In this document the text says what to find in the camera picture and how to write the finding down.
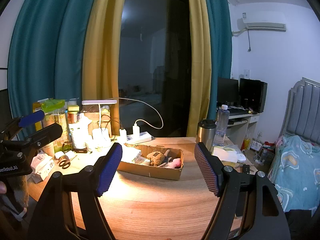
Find pink plush toy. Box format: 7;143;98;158
167;158;181;169

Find grey dotted glove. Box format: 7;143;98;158
158;150;178;168

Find brown fuzzy plush pouch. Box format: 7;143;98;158
146;151;165;167

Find green tissue pack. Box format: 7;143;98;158
133;156;150;166

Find stacked paper cups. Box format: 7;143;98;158
42;142;55;157

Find white paper leaflet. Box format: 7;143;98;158
27;152;55;184

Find green printed package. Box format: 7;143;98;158
33;99;69;153

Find white woven basket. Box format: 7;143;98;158
70;127;86;149

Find yellow green sponge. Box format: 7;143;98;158
67;105;80;112

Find yellow tissue box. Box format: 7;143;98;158
212;145;246;167

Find blue patterned blanket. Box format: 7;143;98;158
268;135;319;213

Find white desk lamp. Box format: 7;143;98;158
82;99;117;147

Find steel thermos cup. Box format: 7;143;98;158
196;119;216;151

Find clear water bottle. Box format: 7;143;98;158
213;105;229;146

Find yellow teal curtain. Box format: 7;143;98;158
8;0;232;137

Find grey padded headboard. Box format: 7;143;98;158
280;77;319;146

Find brown cardboard box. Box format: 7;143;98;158
117;145;184;180

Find white power strip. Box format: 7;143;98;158
127;132;152;145

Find black computer monitor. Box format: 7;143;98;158
239;78;267;113

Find white air conditioner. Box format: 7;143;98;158
232;11;286;36

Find black handled scissors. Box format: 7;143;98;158
58;155;76;170

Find white charger with black cable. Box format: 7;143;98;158
101;114;128;142

